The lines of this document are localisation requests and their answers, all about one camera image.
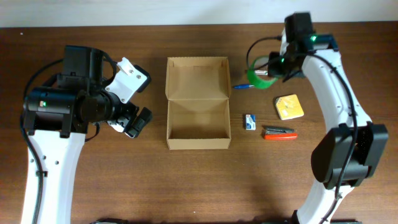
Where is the blue white marker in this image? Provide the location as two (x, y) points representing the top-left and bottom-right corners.
(254, 70), (268, 76)

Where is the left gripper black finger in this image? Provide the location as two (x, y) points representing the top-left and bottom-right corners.
(124, 107), (153, 138)
(134, 65), (152, 93)

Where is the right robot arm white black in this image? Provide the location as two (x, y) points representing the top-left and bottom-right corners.
(268, 12), (389, 224)

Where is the blue ballpoint pen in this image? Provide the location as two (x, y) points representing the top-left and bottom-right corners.
(233, 84), (254, 90)

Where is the green tape roll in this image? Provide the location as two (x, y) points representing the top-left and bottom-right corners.
(246, 56), (278, 90)

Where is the blue white staples box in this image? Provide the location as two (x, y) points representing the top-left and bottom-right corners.
(245, 114), (256, 131)

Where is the red grey stapler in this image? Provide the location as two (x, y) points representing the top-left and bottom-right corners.
(264, 126), (298, 141)

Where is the yellow sticky note pad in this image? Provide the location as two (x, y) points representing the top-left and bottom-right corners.
(275, 94), (304, 120)

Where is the brown cardboard box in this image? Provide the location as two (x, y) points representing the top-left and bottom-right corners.
(165, 57), (231, 150)

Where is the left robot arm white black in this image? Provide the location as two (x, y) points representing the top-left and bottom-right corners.
(20, 45), (152, 223)

